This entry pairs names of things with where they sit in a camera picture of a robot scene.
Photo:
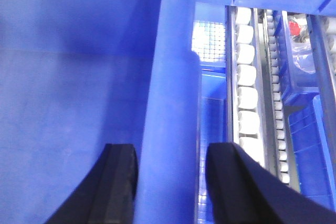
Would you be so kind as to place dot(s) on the large blue plastic bin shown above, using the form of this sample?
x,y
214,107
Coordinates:
x,y
79,74

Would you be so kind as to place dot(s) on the small white roller track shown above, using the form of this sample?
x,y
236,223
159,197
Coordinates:
x,y
284,156

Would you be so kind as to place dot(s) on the blue bin with bagged items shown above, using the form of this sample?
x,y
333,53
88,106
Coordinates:
x,y
298,78

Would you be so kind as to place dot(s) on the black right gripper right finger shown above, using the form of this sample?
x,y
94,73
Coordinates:
x,y
241,191

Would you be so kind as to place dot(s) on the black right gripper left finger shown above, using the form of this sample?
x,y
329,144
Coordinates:
x,y
107,193

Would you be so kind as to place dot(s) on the empty blue bin below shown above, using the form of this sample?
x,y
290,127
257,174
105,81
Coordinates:
x,y
313,162

